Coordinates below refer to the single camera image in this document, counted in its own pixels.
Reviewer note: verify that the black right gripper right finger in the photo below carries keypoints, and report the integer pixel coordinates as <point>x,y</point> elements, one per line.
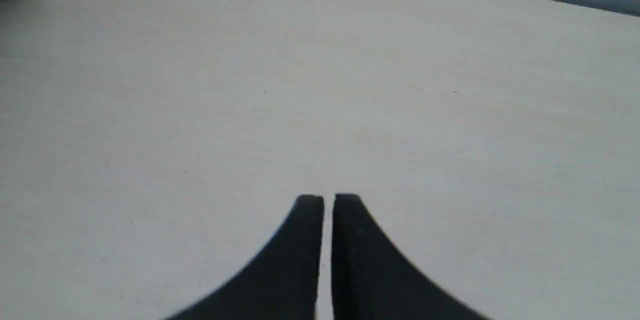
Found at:
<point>372,280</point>

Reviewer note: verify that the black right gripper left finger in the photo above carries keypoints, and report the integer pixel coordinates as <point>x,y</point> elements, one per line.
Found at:
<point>281,281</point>

